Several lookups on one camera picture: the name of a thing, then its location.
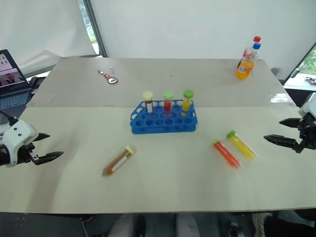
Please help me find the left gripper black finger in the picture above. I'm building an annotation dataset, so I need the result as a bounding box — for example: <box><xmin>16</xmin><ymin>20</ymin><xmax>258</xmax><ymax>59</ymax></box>
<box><xmin>31</xmin><ymin>133</ymin><xmax>51</xmax><ymax>144</ymax></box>
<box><xmin>34</xmin><ymin>151</ymin><xmax>65</xmax><ymax>166</ymax></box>

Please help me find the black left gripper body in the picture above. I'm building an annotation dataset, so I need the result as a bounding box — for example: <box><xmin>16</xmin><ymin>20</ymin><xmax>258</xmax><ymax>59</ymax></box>
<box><xmin>14</xmin><ymin>142</ymin><xmax>38</xmax><ymax>165</ymax></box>

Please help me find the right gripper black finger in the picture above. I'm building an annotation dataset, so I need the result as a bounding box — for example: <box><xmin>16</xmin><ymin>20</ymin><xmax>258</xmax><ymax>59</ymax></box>
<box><xmin>278</xmin><ymin>118</ymin><xmax>300</xmax><ymax>129</ymax></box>
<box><xmin>263</xmin><ymin>134</ymin><xmax>299</xmax><ymax>150</ymax></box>

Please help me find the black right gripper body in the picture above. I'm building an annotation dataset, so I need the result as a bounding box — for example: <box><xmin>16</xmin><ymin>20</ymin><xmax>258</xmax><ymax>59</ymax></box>
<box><xmin>293</xmin><ymin>113</ymin><xmax>316</xmax><ymax>155</ymax></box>

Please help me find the yellow tube with green cap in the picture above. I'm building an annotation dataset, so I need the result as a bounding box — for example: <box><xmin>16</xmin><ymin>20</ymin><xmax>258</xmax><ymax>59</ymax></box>
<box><xmin>226</xmin><ymin>130</ymin><xmax>259</xmax><ymax>159</ymax></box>
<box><xmin>181</xmin><ymin>89</ymin><xmax>195</xmax><ymax>112</ymax></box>

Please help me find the orange tube with green cap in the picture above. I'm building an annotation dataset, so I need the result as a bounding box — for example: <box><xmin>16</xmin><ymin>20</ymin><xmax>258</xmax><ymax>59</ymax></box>
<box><xmin>212</xmin><ymin>139</ymin><xmax>243</xmax><ymax>169</ymax></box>

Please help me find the brown tube with cream cap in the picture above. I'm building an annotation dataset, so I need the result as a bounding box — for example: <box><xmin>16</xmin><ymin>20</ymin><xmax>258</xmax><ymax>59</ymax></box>
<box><xmin>142</xmin><ymin>91</ymin><xmax>155</xmax><ymax>114</ymax></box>
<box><xmin>102</xmin><ymin>145</ymin><xmax>136</xmax><ymax>177</ymax></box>

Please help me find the blue plastic test tube rack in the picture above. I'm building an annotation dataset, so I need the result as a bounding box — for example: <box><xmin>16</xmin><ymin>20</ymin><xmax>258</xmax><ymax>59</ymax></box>
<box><xmin>129</xmin><ymin>99</ymin><xmax>198</xmax><ymax>135</ymax></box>

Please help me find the red tube with green cap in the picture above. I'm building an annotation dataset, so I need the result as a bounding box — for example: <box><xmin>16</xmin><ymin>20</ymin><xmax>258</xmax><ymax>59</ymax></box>
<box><xmin>162</xmin><ymin>90</ymin><xmax>174</xmax><ymax>118</ymax></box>

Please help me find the black device beside laptop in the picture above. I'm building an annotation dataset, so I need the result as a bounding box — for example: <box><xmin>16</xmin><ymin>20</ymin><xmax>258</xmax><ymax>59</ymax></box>
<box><xmin>29</xmin><ymin>76</ymin><xmax>47</xmax><ymax>95</ymax></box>

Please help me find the open blue laptop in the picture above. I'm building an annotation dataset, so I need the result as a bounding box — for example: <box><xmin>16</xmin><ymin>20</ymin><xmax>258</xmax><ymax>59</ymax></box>
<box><xmin>0</xmin><ymin>49</ymin><xmax>34</xmax><ymax>111</ymax></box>

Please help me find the orange soda bottle blue cap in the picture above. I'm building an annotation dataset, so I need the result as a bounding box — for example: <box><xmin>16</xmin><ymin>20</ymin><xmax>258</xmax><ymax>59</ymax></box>
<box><xmin>236</xmin><ymin>42</ymin><xmax>262</xmax><ymax>80</ymax></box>

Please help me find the clear soda bottle red cap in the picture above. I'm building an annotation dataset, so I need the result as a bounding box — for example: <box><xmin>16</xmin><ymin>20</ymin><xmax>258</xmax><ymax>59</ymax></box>
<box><xmin>242</xmin><ymin>36</ymin><xmax>263</xmax><ymax>61</ymax></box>

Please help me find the white sneaker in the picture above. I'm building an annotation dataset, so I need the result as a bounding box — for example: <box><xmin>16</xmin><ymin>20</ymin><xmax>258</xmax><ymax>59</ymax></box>
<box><xmin>251</xmin><ymin>212</ymin><xmax>273</xmax><ymax>237</ymax></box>

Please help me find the grey rounded shape under table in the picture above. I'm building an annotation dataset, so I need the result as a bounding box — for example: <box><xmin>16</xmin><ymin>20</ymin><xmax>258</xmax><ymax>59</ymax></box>
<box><xmin>108</xmin><ymin>213</ymin><xmax>135</xmax><ymax>237</ymax></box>
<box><xmin>174</xmin><ymin>212</ymin><xmax>201</xmax><ymax>237</ymax></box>

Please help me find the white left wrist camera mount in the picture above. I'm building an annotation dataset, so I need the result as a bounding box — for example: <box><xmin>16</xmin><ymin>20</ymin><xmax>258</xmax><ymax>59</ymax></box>
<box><xmin>0</xmin><ymin>119</ymin><xmax>40</xmax><ymax>168</ymax></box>

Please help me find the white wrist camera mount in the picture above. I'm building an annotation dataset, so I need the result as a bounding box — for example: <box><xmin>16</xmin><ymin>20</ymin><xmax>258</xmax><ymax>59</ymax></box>
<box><xmin>0</xmin><ymin>119</ymin><xmax>40</xmax><ymax>168</ymax></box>
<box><xmin>298</xmin><ymin>92</ymin><xmax>316</xmax><ymax>119</ymax></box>

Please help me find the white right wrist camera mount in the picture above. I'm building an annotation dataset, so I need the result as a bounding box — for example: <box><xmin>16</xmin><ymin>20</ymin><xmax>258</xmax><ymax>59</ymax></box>
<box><xmin>298</xmin><ymin>92</ymin><xmax>316</xmax><ymax>119</ymax></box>

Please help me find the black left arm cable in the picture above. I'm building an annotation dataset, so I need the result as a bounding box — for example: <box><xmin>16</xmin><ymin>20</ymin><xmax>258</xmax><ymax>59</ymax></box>
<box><xmin>0</xmin><ymin>111</ymin><xmax>20</xmax><ymax>127</ymax></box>

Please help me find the dark window frame post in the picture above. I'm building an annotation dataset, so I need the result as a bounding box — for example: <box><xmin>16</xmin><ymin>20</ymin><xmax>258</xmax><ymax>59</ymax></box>
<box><xmin>82</xmin><ymin>0</ymin><xmax>108</xmax><ymax>58</ymax></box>

